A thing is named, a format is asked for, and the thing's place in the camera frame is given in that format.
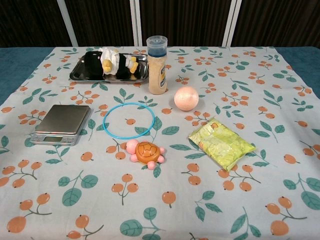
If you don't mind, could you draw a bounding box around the pink orange toy turtle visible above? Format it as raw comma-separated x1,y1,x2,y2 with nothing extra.
125,139,167,171

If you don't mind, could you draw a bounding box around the silver digital kitchen scale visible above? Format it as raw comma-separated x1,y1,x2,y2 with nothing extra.
30,104,91,146

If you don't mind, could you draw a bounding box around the pink foam ball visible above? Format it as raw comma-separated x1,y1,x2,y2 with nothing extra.
173,87,200,112

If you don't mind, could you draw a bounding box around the seasoning bottle with blue cap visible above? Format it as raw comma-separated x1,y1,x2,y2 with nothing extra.
145,35,168,95

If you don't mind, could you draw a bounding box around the yellow-green snack packet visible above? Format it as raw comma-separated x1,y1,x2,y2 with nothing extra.
188,117,257,172

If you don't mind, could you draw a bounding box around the floral fruit print tablecloth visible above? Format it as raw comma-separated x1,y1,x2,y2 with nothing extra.
0,45,320,240

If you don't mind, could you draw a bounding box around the black penguin plush toy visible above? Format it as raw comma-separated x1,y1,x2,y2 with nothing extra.
83,46,140,79

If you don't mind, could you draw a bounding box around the stainless steel tray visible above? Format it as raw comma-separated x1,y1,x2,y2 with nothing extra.
69,52,150,84

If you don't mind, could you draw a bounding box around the dark room divider panel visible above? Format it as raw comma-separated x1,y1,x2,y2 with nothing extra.
0,0,76,48
65,0,137,47
231,0,320,48
138,0,235,47

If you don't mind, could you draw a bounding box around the blue plastic ring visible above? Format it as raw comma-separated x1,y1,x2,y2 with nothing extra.
102,101,155,139

